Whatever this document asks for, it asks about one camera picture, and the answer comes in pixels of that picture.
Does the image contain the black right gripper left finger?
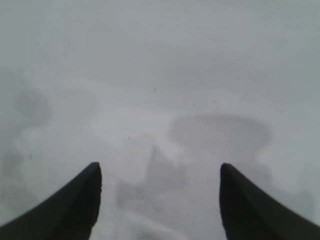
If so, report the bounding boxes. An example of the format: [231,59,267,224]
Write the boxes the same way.
[0,161,103,240]

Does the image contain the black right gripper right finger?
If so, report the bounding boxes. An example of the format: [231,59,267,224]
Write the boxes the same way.
[219,162,320,240]

